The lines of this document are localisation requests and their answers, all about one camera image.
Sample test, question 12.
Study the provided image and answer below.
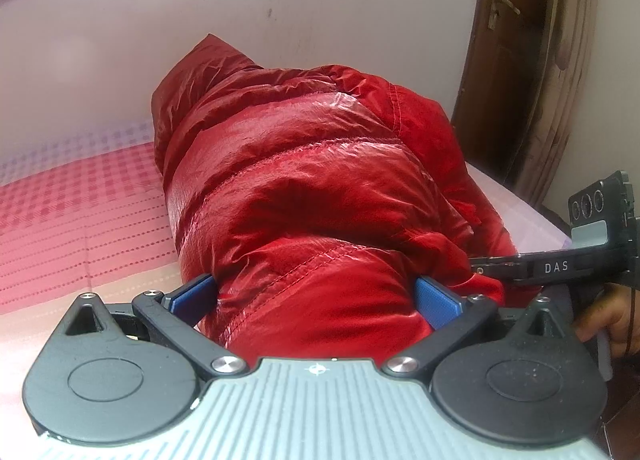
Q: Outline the brown wooden door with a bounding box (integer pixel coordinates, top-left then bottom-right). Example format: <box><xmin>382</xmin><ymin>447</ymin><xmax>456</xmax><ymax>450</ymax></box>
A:
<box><xmin>451</xmin><ymin>0</ymin><xmax>602</xmax><ymax>207</ymax></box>

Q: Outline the pink checked bed sheet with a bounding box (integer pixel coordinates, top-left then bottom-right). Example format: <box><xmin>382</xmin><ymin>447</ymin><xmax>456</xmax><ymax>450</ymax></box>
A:
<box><xmin>0</xmin><ymin>120</ymin><xmax>572</xmax><ymax>460</ymax></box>

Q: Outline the red puffer jacket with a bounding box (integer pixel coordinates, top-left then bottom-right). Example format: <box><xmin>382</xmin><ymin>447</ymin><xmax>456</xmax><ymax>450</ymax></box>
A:
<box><xmin>151</xmin><ymin>34</ymin><xmax>519</xmax><ymax>367</ymax></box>

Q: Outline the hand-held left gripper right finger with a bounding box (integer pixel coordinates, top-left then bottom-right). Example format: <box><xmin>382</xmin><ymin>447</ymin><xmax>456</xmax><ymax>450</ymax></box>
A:
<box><xmin>382</xmin><ymin>275</ymin><xmax>582</xmax><ymax>382</ymax></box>

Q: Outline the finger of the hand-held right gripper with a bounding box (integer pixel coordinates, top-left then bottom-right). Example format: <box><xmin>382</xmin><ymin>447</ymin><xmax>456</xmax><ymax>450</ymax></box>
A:
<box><xmin>469</xmin><ymin>253</ymin><xmax>533</xmax><ymax>286</ymax></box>

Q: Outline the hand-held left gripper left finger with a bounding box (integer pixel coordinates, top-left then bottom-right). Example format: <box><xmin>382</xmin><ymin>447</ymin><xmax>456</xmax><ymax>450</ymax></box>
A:
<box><xmin>49</xmin><ymin>273</ymin><xmax>249</xmax><ymax>377</ymax></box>

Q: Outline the person's right hand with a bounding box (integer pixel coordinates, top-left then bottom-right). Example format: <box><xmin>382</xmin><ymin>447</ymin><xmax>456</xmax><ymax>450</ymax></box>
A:
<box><xmin>573</xmin><ymin>284</ymin><xmax>640</xmax><ymax>357</ymax></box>

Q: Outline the metal door handle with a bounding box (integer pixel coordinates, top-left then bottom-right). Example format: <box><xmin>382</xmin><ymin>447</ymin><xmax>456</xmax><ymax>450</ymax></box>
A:
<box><xmin>487</xmin><ymin>0</ymin><xmax>522</xmax><ymax>32</ymax></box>

